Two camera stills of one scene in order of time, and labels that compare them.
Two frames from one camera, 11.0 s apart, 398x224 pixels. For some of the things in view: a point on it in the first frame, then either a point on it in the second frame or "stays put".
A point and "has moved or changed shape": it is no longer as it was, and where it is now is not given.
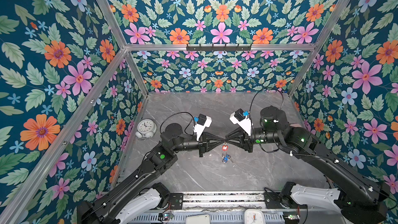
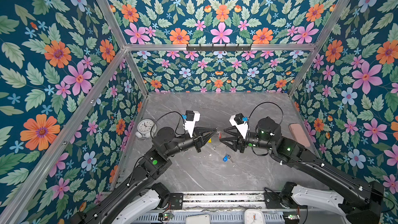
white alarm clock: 146,128 stays put
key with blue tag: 227,156 stays put
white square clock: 254,216 stays put
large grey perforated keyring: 223,155 has moved or changed shape
